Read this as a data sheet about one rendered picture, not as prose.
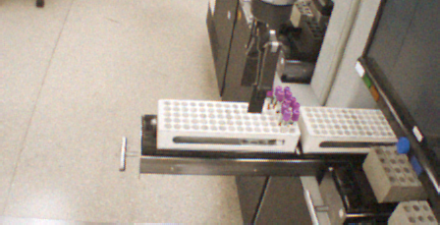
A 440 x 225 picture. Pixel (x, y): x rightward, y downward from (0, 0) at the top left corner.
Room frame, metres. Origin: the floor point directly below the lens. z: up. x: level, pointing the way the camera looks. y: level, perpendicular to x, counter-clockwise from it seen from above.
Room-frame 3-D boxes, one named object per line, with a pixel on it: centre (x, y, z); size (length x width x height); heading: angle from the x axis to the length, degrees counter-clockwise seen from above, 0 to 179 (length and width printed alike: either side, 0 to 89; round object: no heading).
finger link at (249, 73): (0.78, -0.09, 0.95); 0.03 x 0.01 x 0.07; 100
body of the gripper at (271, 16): (0.73, -0.10, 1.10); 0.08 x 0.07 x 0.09; 10
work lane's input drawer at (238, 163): (0.75, -0.20, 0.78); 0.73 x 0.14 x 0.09; 100
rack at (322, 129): (0.78, -0.38, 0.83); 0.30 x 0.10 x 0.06; 100
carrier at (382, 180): (0.63, -0.39, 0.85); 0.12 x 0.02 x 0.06; 10
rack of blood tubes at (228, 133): (0.73, -0.07, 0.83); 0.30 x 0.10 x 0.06; 100
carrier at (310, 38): (1.17, -0.30, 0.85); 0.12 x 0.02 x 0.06; 10
